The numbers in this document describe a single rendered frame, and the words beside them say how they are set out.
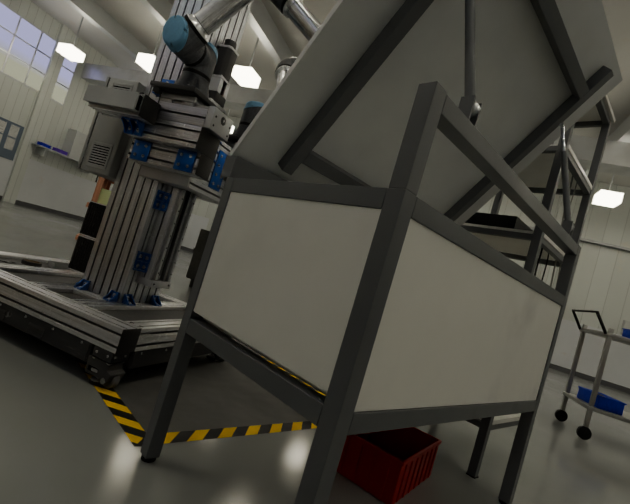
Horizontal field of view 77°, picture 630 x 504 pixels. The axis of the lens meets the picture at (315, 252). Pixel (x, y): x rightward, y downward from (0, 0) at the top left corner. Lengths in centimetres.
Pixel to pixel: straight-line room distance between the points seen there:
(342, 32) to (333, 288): 67
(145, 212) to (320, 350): 137
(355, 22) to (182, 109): 86
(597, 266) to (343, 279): 1181
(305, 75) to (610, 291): 1172
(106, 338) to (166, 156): 74
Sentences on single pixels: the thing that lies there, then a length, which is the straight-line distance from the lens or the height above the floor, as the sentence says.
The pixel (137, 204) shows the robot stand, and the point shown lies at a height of 68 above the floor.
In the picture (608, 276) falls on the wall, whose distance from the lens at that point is 1249.
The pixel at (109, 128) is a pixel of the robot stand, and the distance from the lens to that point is 220.
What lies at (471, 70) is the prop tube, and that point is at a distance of 97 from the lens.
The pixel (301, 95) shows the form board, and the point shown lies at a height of 106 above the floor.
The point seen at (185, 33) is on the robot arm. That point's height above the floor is 132.
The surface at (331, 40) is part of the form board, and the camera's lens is 113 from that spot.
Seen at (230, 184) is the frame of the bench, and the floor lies 78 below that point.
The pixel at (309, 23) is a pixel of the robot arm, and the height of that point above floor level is 152.
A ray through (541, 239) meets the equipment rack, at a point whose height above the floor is 102.
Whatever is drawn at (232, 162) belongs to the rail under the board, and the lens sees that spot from 116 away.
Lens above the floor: 62
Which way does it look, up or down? 3 degrees up
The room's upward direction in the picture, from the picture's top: 17 degrees clockwise
